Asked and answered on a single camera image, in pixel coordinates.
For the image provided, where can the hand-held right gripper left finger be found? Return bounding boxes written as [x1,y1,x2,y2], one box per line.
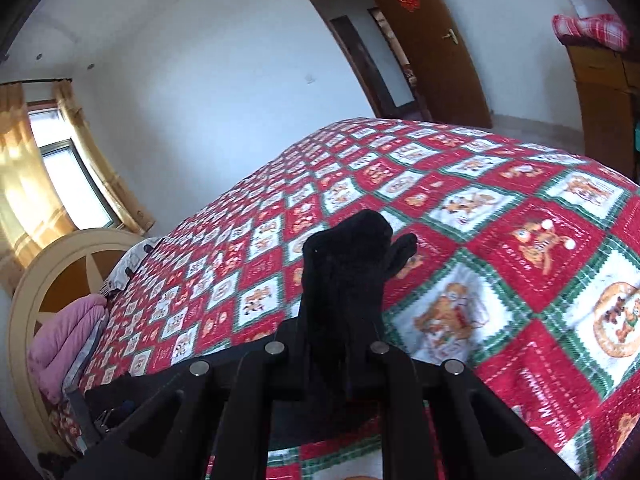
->
[65,317,321,480]

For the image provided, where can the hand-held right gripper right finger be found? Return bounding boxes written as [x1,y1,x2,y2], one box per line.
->
[365,341,582,480]

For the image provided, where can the black pants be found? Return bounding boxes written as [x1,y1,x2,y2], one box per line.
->
[82,210,421,456]

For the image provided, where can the folded pink quilt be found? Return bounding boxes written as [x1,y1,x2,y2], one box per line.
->
[27,294,110,403]

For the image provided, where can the cream and brown headboard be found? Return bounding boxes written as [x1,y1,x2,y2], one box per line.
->
[7,228,151,456]

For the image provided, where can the white patterned pillow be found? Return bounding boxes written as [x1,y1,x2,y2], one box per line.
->
[100,236,166,296]

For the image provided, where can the red checked printed bedsheet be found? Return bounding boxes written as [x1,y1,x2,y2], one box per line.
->
[47,117,640,480]

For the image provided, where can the window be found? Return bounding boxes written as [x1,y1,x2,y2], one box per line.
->
[27,102,121,231]

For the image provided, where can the yellow curtain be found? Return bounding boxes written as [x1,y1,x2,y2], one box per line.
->
[0,82,76,271]
[52,80,156,236]

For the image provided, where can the brown wooden door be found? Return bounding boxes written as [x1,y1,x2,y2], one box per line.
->
[367,0,493,128]

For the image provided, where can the wooden cabinet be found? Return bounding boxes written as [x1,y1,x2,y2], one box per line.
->
[565,42,640,181]

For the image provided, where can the red plaid cloth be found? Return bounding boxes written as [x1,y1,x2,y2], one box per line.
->
[551,12,631,52]

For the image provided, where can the dark wooden door frame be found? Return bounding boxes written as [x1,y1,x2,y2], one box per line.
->
[301,0,436,121]

